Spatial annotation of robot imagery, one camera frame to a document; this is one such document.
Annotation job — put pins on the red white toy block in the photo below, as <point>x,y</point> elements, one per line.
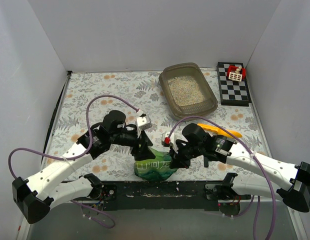
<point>236,73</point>

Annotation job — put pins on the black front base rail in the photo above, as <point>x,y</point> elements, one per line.
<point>207,195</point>

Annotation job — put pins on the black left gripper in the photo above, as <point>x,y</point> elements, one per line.
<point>141,144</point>

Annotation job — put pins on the black bag clip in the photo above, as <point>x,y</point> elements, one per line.
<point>206,162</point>

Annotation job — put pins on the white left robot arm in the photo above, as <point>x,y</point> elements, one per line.
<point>36,195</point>

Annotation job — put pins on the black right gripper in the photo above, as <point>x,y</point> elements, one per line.
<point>175,153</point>

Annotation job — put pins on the floral table mat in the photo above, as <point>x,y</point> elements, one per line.
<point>142,90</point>

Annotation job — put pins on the yellow plastic scoop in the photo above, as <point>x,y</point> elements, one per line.
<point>219,131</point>

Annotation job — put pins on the black white chessboard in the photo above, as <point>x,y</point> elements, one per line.
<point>232,92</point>

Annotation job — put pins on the green cat litter bag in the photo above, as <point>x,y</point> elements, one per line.
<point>156,169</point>

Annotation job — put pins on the grey litter box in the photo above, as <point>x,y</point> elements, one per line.
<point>186,91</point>

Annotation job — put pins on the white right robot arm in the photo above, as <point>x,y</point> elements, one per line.
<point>275,179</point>

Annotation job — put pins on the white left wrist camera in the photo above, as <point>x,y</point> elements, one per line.
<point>143,123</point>

